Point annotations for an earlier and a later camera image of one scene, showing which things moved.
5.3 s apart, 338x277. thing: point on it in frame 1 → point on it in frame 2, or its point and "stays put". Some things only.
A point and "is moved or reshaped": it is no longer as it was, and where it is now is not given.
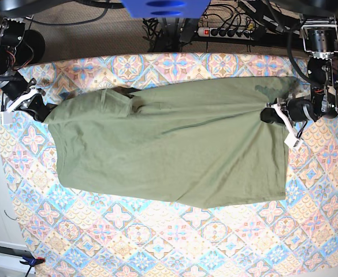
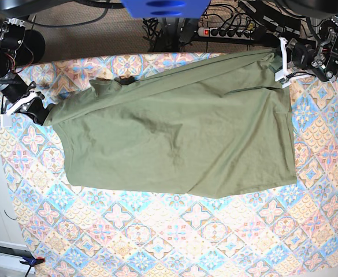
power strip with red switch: [226, 33] stays put
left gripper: [14, 89] stays put
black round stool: [34, 38] stays put
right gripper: [297, 111] → [301, 55]
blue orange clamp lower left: [31, 261] stays put
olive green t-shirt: [199, 142] is moved or reshaped
